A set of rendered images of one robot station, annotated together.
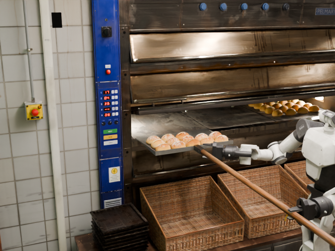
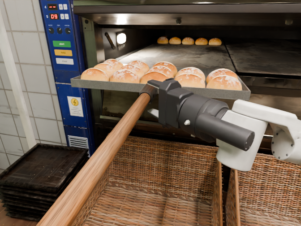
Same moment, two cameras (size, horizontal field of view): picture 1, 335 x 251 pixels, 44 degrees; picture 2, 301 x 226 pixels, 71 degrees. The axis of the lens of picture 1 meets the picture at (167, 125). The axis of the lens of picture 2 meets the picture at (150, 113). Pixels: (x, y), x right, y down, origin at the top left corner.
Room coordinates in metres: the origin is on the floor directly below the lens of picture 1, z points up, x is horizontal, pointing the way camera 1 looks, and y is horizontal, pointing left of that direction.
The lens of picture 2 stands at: (1.98, -0.54, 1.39)
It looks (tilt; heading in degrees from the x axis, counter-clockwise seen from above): 25 degrees down; 37
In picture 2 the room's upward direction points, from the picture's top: straight up
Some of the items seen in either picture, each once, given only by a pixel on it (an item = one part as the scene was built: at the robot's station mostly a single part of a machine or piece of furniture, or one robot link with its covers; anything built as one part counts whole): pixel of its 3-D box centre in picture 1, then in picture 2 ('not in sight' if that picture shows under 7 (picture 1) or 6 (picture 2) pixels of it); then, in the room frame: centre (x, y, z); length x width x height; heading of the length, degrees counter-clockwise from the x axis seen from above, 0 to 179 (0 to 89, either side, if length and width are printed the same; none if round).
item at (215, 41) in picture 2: not in sight; (215, 41); (3.68, 0.10, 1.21); 0.10 x 0.07 x 0.05; 115
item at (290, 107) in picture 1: (277, 103); not in sight; (3.58, -0.97, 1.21); 0.61 x 0.48 x 0.06; 22
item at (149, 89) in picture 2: (199, 149); (148, 92); (2.43, -0.20, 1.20); 0.09 x 0.04 x 0.03; 24
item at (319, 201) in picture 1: (310, 209); not in sight; (1.67, -0.64, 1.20); 0.12 x 0.10 x 0.13; 113
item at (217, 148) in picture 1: (222, 152); (184, 110); (2.38, -0.34, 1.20); 0.12 x 0.10 x 0.13; 79
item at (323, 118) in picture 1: (329, 120); not in sight; (2.15, -0.87, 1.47); 0.10 x 0.07 x 0.09; 14
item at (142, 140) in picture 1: (183, 139); (162, 74); (2.63, -0.11, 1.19); 0.55 x 0.36 x 0.03; 114
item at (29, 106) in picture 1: (34, 110); not in sight; (2.35, 0.78, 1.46); 0.10 x 0.07 x 0.10; 112
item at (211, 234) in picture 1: (190, 213); (149, 197); (2.49, -0.15, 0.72); 0.56 x 0.49 x 0.28; 113
